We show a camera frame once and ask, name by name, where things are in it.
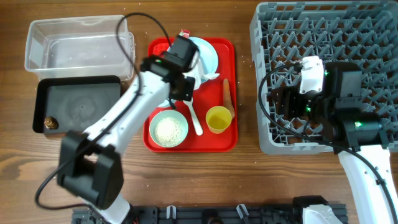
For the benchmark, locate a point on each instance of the white plastic spoon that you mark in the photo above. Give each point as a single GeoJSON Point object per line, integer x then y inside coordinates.
{"type": "Point", "coordinates": [196, 124]}

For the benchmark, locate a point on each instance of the brown chocolate pastry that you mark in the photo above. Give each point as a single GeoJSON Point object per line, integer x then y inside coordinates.
{"type": "Point", "coordinates": [50, 122]}

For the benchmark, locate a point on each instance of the light blue bowl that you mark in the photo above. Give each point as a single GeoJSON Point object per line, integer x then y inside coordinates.
{"type": "Point", "coordinates": [166, 103]}

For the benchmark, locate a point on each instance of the white napkin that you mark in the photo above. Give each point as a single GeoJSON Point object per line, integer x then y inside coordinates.
{"type": "Point", "coordinates": [197, 72]}

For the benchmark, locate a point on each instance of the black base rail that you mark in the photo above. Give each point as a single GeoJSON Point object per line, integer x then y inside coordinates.
{"type": "Point", "coordinates": [267, 214]}

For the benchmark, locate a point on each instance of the pile of white rice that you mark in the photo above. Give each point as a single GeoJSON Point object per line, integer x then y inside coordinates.
{"type": "Point", "coordinates": [169, 132]}

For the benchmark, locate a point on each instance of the black plastic tray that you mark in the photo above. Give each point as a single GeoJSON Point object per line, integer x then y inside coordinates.
{"type": "Point", "coordinates": [76, 103]}

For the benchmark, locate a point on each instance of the red snack wrapper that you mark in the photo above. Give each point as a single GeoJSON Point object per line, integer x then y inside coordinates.
{"type": "Point", "coordinates": [184, 33]}

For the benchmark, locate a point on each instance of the yellow plastic cup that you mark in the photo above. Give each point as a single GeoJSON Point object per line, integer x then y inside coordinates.
{"type": "Point", "coordinates": [218, 119]}

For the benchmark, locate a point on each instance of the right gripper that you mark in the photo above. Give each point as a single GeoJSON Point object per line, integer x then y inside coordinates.
{"type": "Point", "coordinates": [280, 101]}

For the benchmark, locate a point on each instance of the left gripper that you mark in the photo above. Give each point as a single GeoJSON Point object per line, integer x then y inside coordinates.
{"type": "Point", "coordinates": [187, 92]}

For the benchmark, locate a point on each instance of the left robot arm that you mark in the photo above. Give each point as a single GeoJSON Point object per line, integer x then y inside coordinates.
{"type": "Point", "coordinates": [90, 162]}

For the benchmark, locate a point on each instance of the light green bowl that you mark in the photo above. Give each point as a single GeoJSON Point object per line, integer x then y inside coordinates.
{"type": "Point", "coordinates": [164, 114]}

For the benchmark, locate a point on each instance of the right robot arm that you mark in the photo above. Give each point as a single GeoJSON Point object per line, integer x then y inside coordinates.
{"type": "Point", "coordinates": [359, 140]}

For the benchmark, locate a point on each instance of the red serving tray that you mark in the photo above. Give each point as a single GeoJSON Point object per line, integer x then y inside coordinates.
{"type": "Point", "coordinates": [209, 94]}

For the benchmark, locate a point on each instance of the grey dishwasher rack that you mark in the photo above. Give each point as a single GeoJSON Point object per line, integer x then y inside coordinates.
{"type": "Point", "coordinates": [361, 32]}

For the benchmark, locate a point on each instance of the light blue plate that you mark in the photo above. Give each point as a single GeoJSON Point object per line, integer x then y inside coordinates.
{"type": "Point", "coordinates": [208, 55]}

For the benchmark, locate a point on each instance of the clear plastic bin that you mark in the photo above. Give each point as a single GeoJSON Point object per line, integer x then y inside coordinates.
{"type": "Point", "coordinates": [80, 47]}

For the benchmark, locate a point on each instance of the orange carrot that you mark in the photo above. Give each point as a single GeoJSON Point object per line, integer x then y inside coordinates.
{"type": "Point", "coordinates": [227, 101]}

